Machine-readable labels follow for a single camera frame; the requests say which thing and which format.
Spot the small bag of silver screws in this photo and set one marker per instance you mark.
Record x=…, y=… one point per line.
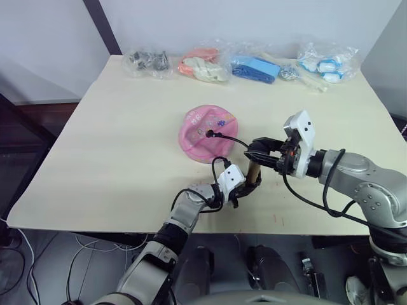
x=289, y=72

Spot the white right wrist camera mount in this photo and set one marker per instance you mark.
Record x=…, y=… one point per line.
x=303, y=130

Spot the clear bag of blue parts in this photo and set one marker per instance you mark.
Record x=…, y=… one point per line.
x=254, y=68

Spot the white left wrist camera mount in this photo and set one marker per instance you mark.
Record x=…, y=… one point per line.
x=231, y=178

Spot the grey robot torso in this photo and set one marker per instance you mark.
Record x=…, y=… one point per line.
x=257, y=298

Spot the black metal clamp device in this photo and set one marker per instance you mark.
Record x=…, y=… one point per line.
x=310, y=273

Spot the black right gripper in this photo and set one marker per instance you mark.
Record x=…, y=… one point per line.
x=287, y=159

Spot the black slanted post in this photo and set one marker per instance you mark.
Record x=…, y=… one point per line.
x=106, y=28

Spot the clear bag of black screws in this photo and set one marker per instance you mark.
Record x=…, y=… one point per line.
x=147, y=62

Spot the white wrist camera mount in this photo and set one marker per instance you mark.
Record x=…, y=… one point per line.
x=231, y=178
x=303, y=130

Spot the clear bag, white blue rolls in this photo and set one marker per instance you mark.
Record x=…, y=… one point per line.
x=329, y=63

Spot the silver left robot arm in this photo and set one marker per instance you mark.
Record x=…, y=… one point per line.
x=187, y=209

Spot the white shoe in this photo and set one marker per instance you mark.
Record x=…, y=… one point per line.
x=356, y=289

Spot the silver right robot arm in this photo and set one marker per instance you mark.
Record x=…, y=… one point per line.
x=365, y=178

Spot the clear bag, pink white gloves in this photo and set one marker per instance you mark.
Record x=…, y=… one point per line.
x=200, y=65

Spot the white plastic sticks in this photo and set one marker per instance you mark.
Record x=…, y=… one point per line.
x=313, y=83

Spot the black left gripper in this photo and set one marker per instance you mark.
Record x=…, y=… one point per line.
x=237, y=197

